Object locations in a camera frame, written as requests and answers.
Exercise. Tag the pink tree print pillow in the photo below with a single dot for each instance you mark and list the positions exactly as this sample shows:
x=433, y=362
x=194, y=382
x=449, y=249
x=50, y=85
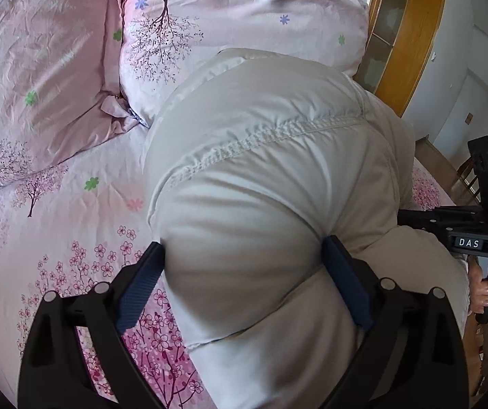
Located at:
x=235, y=17

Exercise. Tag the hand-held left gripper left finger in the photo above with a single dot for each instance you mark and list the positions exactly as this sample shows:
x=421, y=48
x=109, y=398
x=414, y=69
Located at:
x=141, y=289

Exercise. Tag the wooden side furniture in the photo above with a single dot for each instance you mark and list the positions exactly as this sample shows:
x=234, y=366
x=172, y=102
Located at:
x=448, y=170

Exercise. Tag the pink floral bed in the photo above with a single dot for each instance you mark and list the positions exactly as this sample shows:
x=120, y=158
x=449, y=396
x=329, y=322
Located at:
x=56, y=230

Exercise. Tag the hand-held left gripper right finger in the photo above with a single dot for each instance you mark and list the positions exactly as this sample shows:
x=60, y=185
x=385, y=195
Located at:
x=346, y=281

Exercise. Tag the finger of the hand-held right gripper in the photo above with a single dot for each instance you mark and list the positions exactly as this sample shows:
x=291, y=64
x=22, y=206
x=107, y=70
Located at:
x=420, y=220

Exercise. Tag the pink floral pillow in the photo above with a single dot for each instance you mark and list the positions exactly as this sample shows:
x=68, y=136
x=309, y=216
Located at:
x=39, y=72

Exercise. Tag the white puffer jacket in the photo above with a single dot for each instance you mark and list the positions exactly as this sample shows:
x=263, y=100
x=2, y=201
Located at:
x=261, y=204

